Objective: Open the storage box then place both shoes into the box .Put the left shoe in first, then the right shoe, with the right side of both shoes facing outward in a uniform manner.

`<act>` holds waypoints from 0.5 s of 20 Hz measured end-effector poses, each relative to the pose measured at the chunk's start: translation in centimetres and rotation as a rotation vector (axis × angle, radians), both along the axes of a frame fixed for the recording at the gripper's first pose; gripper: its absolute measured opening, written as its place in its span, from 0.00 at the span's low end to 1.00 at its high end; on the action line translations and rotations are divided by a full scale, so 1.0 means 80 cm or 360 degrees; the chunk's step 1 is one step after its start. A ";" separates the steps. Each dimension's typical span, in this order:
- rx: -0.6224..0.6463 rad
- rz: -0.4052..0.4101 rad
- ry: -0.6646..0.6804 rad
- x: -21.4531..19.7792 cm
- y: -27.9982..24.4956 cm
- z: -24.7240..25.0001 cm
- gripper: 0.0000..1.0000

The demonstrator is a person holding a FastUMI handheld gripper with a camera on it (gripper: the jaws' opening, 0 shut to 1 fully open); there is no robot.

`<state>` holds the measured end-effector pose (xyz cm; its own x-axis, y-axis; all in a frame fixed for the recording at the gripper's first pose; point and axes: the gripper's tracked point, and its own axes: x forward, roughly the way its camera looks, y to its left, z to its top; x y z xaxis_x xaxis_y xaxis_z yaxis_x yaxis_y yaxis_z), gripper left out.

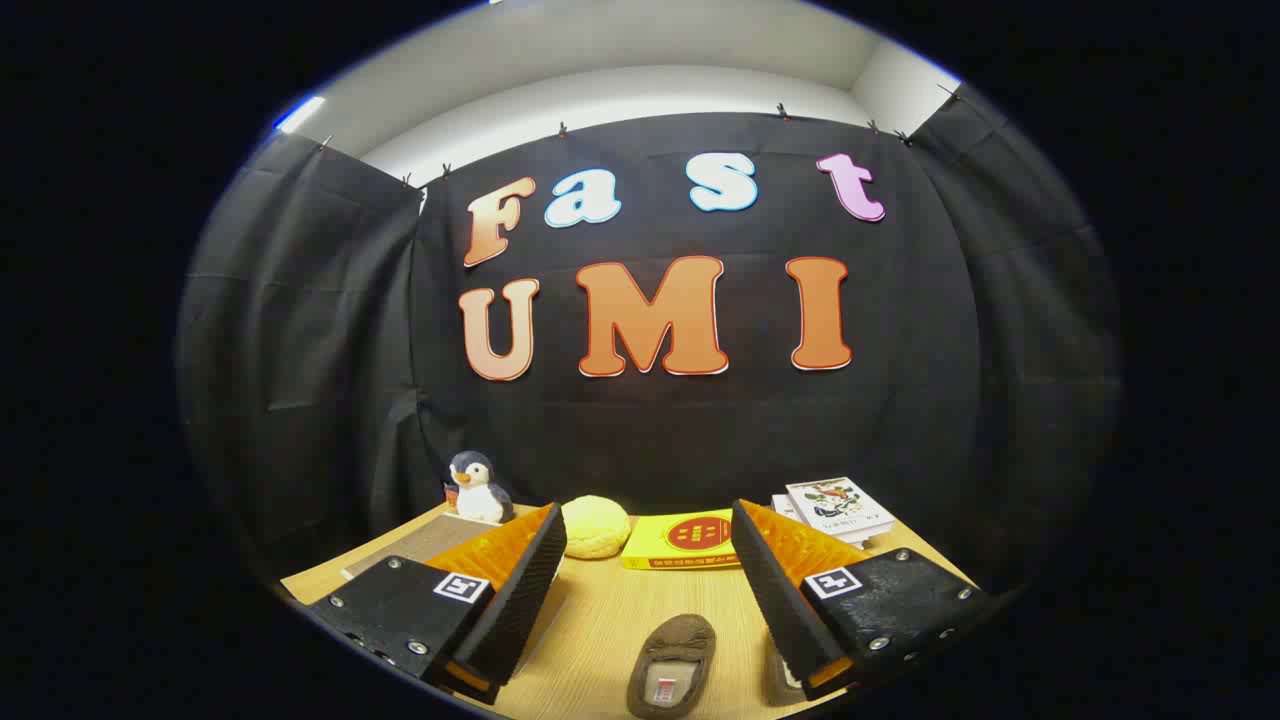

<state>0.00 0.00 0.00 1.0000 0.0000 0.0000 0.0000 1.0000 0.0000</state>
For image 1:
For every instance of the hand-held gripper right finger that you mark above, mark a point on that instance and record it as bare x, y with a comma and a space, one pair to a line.
775, 600

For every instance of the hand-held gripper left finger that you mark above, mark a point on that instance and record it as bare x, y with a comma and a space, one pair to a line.
520, 600

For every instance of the ceiling light panel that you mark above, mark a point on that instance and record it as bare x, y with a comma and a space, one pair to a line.
300, 114

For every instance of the yellow book red label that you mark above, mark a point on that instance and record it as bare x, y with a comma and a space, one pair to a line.
680, 540

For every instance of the brown fabric storage box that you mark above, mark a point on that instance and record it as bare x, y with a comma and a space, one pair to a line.
430, 540

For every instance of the yellow bun plush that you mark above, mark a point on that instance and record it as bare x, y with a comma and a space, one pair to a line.
596, 527

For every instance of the brown fuzzy shoe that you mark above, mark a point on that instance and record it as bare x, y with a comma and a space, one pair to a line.
780, 675
675, 650

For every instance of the penguin plush toy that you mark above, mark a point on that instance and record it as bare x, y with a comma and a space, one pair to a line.
480, 497

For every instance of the black backdrop cloth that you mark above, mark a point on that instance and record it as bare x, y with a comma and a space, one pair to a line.
650, 430

